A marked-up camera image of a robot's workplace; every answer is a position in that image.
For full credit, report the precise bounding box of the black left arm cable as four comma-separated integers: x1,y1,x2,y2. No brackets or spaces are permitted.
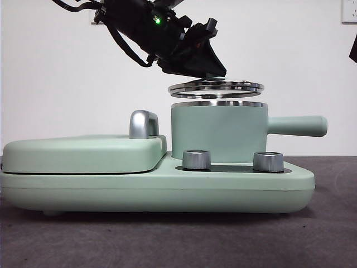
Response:
107,23,156,68

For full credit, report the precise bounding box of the green hinged griddle cover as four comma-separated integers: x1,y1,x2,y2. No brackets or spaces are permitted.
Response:
2,133,169,175

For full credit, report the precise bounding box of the silver griddle cover handle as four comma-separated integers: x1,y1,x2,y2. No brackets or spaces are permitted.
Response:
129,110,161,140

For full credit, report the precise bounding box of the glass lid with green knob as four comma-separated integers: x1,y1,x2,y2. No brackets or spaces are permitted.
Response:
168,74,265,100

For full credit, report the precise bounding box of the green breakfast machine base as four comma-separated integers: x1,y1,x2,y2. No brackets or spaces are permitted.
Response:
0,160,316,217

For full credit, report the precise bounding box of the green pot with straight handle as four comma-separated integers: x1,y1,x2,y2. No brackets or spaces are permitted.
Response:
170,99,329,165

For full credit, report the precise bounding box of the white wall socket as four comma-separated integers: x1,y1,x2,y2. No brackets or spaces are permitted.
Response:
341,0,357,25

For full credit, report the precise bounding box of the silver control knob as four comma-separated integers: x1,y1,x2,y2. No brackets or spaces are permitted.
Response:
182,150,212,171
253,151,285,173

